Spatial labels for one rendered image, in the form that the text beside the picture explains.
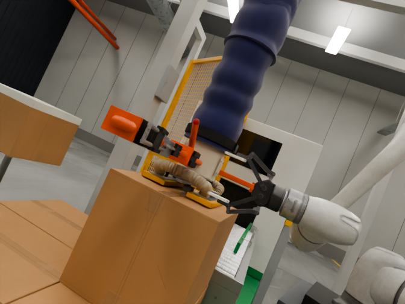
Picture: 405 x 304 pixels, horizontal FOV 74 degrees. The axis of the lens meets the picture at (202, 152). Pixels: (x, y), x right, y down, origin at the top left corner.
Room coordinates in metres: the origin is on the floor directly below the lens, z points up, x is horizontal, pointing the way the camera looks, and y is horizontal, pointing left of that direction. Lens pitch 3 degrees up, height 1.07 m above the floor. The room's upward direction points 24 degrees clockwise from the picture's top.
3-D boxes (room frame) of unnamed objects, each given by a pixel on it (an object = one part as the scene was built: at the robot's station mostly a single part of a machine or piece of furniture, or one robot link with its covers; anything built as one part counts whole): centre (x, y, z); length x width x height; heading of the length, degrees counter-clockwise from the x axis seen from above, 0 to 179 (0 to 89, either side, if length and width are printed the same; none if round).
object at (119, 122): (0.91, -0.07, 1.08); 0.93 x 0.30 x 0.04; 165
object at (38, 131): (2.05, 1.32, 0.82); 0.60 x 0.40 x 0.40; 66
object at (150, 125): (0.59, 0.08, 1.08); 0.31 x 0.03 x 0.05; 177
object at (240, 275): (2.52, -0.76, 0.50); 2.31 x 0.05 x 0.19; 164
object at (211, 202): (1.11, -0.10, 0.97); 0.34 x 0.10 x 0.05; 165
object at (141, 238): (1.13, -0.02, 0.74); 0.60 x 0.40 x 0.40; 164
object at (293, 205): (0.78, -0.30, 1.07); 0.09 x 0.06 x 0.09; 165
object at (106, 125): (0.55, 0.15, 1.08); 0.08 x 0.07 x 0.05; 165
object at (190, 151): (0.89, 0.06, 1.08); 0.10 x 0.08 x 0.06; 75
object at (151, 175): (1.16, 0.08, 0.97); 0.34 x 0.10 x 0.05; 165
